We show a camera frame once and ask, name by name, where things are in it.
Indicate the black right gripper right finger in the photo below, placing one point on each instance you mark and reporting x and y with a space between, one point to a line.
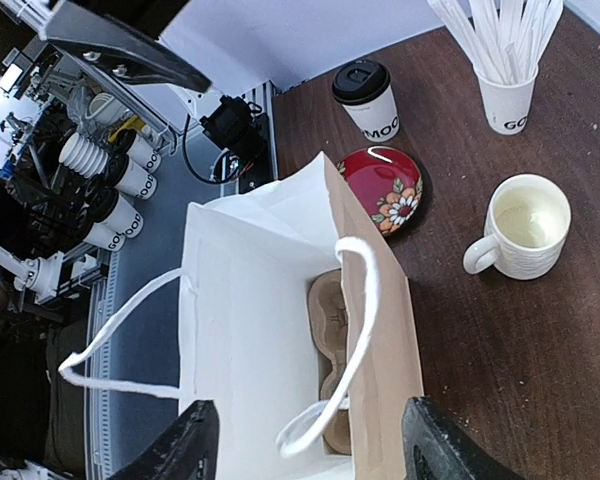
435 447

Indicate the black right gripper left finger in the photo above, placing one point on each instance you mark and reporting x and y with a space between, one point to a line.
187 449

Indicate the brown paper bag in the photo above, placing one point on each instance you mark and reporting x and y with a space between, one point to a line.
244 334

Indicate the cardboard cup carrier tray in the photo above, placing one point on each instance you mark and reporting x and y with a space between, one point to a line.
329 329

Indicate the white paper coffee cup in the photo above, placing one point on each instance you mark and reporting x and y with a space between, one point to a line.
378 119

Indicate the black plastic cup lid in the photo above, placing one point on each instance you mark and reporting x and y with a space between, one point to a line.
359 82

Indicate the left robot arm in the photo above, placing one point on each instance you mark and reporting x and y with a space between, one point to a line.
113 47

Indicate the white ceramic mug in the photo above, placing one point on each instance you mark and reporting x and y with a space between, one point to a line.
526 225

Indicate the red floral plate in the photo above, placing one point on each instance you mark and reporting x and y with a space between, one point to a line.
388 184

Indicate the stack of spare cups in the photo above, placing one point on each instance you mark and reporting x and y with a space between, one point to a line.
105 216

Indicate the cup of white straws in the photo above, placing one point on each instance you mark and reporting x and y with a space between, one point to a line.
504 42

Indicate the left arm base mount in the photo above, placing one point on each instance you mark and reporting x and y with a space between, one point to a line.
232 127

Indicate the aluminium front rail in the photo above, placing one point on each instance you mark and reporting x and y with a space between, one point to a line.
118 426

